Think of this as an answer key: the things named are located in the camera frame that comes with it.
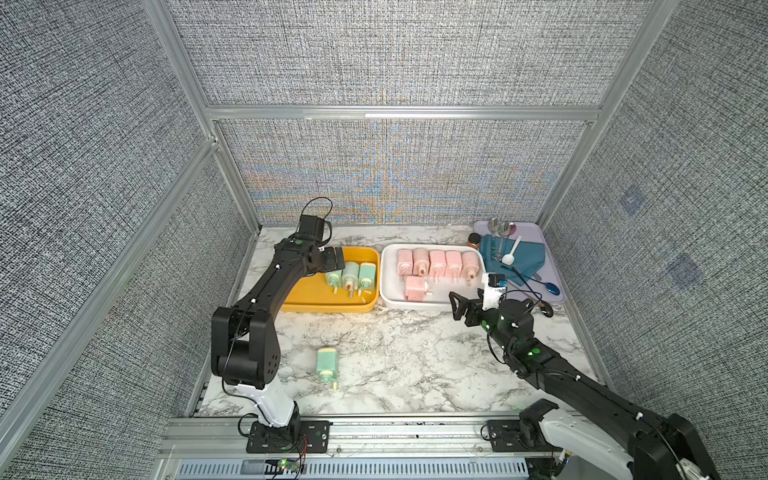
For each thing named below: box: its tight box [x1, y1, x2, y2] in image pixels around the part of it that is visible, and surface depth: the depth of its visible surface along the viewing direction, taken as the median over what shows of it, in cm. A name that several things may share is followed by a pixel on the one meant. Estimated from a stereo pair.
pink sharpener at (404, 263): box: [397, 249, 413, 282], surface depth 102 cm
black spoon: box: [511, 266, 554, 318], surface depth 99 cm
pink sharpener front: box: [404, 276, 426, 301], surface depth 97 cm
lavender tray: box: [473, 221, 565, 303], surface depth 109 cm
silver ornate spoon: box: [498, 221, 511, 239], surface depth 119 cm
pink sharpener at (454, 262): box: [445, 250, 463, 282], surface depth 102 cm
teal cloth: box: [479, 234, 546, 286], surface depth 112 cm
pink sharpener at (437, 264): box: [428, 250, 446, 283], surface depth 102 cm
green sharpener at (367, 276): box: [358, 262, 377, 296], surface depth 98 cm
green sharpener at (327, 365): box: [316, 347, 339, 390], surface depth 81 cm
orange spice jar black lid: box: [467, 232, 482, 250], surface depth 106 cm
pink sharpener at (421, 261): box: [412, 248, 431, 276], surface depth 102 cm
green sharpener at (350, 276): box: [342, 262, 359, 298], surface depth 99 cm
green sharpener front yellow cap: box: [325, 270, 343, 294], surface depth 99 cm
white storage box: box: [380, 243, 487, 310], surface depth 102 cm
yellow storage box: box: [283, 246, 381, 313], surface depth 99 cm
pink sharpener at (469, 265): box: [461, 251, 480, 286], surface depth 102 cm
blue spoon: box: [531, 277, 561, 296], surface depth 102 cm
